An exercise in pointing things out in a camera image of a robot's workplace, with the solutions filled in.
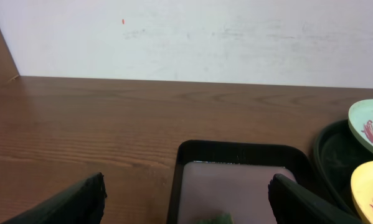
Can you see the yellow plate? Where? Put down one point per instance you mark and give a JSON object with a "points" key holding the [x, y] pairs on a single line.
{"points": [[362, 191]]}

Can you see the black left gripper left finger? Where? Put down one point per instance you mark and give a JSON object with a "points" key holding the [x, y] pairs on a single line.
{"points": [[81, 203]]}

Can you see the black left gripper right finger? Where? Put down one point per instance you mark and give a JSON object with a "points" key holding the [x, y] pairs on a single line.
{"points": [[292, 203]]}

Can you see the black rectangular tray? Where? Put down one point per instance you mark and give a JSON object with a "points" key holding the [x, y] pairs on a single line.
{"points": [[212, 178]]}

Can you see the mint green plate top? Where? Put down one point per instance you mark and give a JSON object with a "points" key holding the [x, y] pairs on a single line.
{"points": [[360, 121]]}

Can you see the round black tray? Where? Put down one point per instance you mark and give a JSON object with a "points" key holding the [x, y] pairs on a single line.
{"points": [[336, 154]]}

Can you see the green yellow sponge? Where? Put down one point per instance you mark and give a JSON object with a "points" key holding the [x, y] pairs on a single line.
{"points": [[224, 218]]}

